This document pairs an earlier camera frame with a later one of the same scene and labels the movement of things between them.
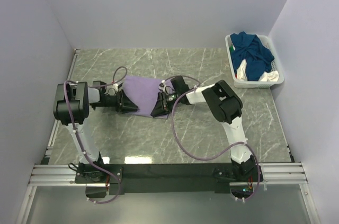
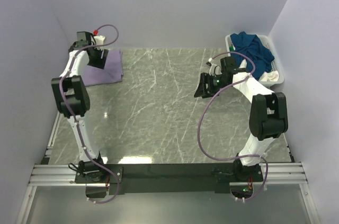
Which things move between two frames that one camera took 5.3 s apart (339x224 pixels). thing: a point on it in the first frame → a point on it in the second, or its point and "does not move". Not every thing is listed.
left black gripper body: x=120 y=101 → x=98 y=58
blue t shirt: x=248 y=47 does not move
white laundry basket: x=275 y=66 does not move
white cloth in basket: x=242 y=74 does not move
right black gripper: x=163 y=101 → x=206 y=84
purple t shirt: x=143 y=91 → x=113 y=71
